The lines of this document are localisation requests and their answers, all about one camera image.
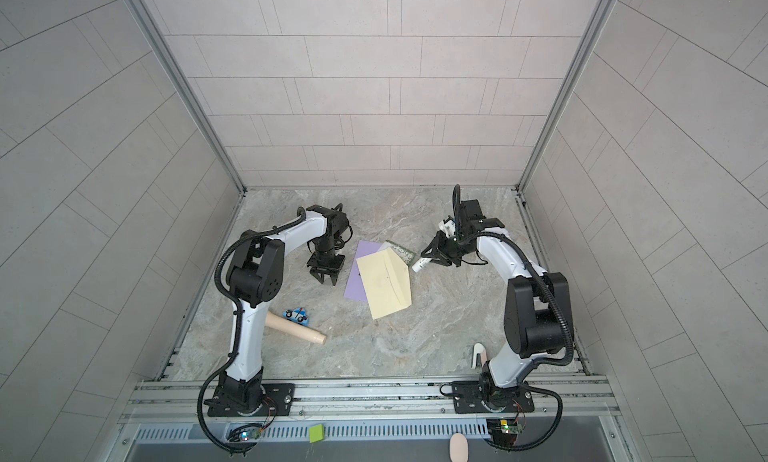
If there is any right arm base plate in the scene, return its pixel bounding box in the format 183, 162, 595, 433
445, 381, 535, 414

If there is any aluminium rail frame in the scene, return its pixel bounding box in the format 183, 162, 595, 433
119, 374, 619, 426

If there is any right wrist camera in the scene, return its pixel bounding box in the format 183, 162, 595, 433
438, 218, 456, 239

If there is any white pink stapler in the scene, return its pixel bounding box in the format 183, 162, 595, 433
471, 343, 488, 369

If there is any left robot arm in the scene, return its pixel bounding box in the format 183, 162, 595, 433
201, 204, 351, 415

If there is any circuit board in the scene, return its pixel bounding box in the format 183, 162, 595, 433
486, 419, 524, 448
227, 423, 263, 443

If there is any floral green card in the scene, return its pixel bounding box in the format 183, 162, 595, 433
379, 240, 417, 266

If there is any blue toy car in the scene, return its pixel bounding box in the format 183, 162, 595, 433
283, 308, 308, 326

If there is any yellow envelope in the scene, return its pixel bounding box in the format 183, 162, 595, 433
357, 247, 412, 320

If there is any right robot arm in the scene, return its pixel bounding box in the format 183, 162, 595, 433
413, 187, 575, 410

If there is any green sticky note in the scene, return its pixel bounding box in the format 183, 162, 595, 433
308, 424, 325, 443

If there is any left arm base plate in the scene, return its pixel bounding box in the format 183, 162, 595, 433
203, 383, 295, 417

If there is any white glue stick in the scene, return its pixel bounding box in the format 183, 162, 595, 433
411, 257, 432, 273

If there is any beige wooden rolling pin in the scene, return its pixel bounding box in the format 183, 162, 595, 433
266, 312, 327, 345

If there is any left circuit board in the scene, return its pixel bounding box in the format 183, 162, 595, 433
227, 423, 263, 443

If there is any right circuit board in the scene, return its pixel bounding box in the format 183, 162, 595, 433
486, 419, 524, 448

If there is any purple paper sheet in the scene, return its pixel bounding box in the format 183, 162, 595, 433
344, 241, 382, 302

